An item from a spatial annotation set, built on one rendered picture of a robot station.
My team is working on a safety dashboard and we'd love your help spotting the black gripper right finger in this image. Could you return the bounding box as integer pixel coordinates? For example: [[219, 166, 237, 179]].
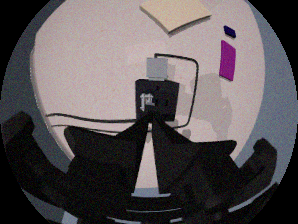
[[152, 116, 237, 194]]

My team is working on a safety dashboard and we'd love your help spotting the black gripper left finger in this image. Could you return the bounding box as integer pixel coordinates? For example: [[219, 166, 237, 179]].
[[64, 115, 149, 193]]

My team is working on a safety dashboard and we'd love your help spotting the purple flat rectangular block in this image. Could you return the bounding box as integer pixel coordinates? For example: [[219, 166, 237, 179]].
[[218, 40, 235, 81]]

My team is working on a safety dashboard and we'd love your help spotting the beige flat rectangular slab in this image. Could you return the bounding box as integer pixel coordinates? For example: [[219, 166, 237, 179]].
[[140, 0, 212, 34]]

